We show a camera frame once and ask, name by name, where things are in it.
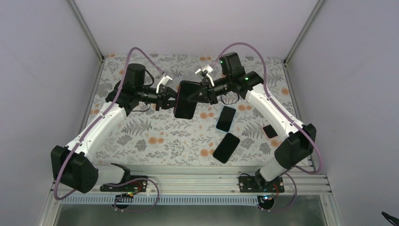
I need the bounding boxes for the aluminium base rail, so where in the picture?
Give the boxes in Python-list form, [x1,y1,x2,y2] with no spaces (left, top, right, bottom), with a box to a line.
[49,165,332,196]

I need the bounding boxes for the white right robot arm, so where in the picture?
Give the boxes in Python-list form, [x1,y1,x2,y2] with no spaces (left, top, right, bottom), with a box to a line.
[188,52,316,192]

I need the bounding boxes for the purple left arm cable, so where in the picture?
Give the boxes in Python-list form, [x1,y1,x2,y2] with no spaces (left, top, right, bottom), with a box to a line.
[53,47,166,213]

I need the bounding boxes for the phone in blue case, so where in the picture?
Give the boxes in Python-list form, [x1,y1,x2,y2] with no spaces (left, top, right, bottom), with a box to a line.
[215,106,236,132]

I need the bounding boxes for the aluminium left corner post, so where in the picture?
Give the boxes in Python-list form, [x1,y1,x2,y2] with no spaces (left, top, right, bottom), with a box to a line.
[67,0,104,62]

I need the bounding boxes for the aluminium corner post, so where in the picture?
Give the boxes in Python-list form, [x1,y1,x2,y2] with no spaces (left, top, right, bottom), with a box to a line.
[284,0,325,65]
[67,0,104,62]

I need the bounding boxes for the perforated cable tray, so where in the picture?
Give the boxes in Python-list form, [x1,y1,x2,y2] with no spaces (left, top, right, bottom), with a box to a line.
[61,194,265,206]

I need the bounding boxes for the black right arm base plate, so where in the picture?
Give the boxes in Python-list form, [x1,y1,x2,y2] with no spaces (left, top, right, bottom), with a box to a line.
[238,173,285,193]

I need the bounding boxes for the black phone without case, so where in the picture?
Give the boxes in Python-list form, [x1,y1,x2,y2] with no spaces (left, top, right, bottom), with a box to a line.
[213,133,240,164]

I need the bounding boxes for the aluminium right corner post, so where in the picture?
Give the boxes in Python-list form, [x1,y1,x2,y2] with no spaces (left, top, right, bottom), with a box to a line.
[284,0,325,65]

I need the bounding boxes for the floral patterned table mat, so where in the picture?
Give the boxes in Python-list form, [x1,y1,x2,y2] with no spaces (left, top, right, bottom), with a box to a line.
[88,54,295,166]

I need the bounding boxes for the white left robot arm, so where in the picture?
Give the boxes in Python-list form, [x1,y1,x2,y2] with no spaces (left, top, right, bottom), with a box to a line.
[50,63,177,193]

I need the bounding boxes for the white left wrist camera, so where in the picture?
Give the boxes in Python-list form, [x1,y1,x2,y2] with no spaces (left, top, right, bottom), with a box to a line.
[156,75,173,94]

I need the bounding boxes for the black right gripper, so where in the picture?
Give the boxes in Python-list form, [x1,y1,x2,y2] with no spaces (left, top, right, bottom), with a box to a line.
[185,75,231,105]

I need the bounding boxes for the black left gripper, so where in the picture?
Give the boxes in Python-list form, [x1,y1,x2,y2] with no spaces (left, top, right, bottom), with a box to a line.
[136,86,185,111]

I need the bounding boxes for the phone in peach case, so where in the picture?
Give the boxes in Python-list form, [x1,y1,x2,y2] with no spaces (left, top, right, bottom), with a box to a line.
[262,124,278,140]

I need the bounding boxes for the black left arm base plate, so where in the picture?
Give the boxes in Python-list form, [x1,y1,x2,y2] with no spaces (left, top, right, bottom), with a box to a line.
[100,175,148,193]

